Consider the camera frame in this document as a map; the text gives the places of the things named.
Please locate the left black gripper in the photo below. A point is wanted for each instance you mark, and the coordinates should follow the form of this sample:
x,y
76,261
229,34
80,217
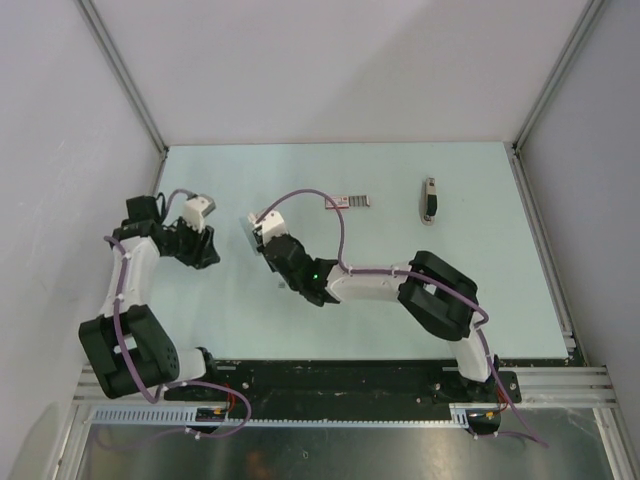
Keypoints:
x,y
203,252

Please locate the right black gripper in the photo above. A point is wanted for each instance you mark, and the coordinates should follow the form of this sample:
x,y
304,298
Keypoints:
x,y
288,237

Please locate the red staple box with tray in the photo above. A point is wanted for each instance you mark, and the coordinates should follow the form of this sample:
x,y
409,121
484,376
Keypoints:
x,y
347,202

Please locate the black silver stapler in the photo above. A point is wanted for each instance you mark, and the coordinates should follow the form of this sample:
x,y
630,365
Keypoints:
x,y
428,202

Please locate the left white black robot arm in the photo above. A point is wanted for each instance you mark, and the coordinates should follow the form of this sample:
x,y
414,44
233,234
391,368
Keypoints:
x,y
126,345

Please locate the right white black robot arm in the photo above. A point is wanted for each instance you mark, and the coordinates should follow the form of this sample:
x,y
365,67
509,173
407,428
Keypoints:
x,y
441,299

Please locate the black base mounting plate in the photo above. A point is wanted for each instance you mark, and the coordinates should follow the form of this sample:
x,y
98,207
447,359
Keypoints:
x,y
345,390

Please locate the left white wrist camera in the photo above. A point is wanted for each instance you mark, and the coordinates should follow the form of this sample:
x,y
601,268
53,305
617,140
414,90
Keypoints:
x,y
196,209

